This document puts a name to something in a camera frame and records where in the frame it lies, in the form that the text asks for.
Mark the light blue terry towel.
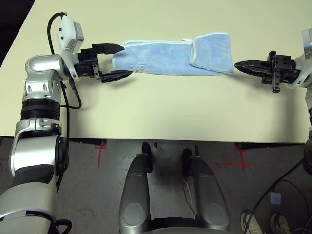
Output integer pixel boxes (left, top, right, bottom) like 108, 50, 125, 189
111, 31, 234, 76

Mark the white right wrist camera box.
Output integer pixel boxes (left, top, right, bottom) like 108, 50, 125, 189
291, 29, 312, 88

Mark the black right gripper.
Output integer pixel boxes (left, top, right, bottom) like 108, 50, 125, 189
234, 50, 301, 94

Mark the small grey floor box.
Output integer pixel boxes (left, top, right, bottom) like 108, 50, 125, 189
268, 192, 281, 205

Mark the black table foot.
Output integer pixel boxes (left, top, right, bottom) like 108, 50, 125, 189
69, 138, 105, 146

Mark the grey robot waist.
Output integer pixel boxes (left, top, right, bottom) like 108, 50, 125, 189
119, 216, 230, 234

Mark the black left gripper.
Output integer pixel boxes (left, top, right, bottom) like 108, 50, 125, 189
73, 43, 134, 84

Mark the black floor cable loop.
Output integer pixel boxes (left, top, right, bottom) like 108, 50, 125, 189
270, 179, 312, 234

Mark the thin white wire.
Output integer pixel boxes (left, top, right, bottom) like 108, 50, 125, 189
182, 179, 197, 219

